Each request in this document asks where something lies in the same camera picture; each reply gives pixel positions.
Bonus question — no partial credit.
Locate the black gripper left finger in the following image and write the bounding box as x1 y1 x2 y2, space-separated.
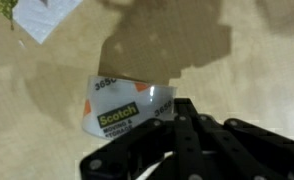
79 97 206 180

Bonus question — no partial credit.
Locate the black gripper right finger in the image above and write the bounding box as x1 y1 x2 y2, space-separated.
186 97 294 180

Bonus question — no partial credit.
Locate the clear Scotch packing tape roll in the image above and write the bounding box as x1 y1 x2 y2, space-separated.
81 75 178 140

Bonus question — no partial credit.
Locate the white paper sheet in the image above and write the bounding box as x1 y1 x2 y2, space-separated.
11 0 85 45

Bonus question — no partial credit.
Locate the green potted plant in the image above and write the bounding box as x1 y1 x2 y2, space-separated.
0 0 20 31

